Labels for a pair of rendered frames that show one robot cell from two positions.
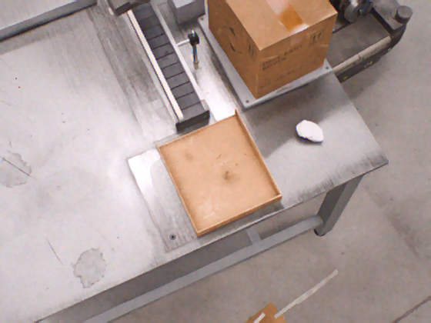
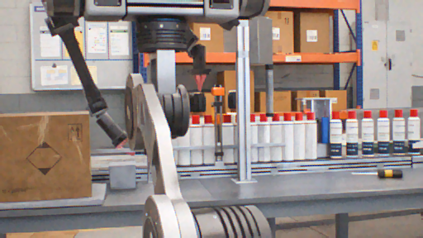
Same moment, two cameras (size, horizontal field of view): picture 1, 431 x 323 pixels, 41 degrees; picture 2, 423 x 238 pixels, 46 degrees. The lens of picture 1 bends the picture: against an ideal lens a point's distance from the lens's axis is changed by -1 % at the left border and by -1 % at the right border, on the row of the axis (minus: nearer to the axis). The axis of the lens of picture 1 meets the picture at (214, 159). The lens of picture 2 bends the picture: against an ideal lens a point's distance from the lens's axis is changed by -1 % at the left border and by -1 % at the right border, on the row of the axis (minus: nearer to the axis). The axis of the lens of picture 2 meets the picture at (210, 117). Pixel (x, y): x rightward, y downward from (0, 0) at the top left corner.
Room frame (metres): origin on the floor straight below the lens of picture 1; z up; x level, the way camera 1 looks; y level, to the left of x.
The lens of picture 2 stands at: (1.91, -1.73, 1.18)
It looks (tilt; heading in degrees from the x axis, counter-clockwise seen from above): 3 degrees down; 102
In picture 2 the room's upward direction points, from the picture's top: 1 degrees counter-clockwise
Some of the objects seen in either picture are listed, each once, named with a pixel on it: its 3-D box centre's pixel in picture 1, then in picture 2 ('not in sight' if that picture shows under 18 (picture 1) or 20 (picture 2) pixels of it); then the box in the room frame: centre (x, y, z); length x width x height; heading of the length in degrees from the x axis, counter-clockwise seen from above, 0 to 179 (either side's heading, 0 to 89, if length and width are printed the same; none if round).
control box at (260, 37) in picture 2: not in sight; (254, 40); (1.67, 0.31, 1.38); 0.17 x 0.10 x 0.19; 76
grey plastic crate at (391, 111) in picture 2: not in sight; (393, 122); (2.51, 2.36, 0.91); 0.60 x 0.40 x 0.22; 32
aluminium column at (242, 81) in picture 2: not in sight; (242, 95); (1.63, 0.23, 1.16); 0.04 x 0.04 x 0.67; 21
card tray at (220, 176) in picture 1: (217, 170); not in sight; (0.61, -0.01, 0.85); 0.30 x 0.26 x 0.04; 21
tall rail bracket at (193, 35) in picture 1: (188, 49); not in sight; (0.98, 0.06, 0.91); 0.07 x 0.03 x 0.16; 111
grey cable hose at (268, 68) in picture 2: not in sight; (269, 90); (1.73, 0.32, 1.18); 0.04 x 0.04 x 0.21
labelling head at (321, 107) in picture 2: not in sight; (314, 127); (1.90, 0.59, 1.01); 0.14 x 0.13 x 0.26; 21
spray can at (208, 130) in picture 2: not in sight; (208, 139); (1.47, 0.33, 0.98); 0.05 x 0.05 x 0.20
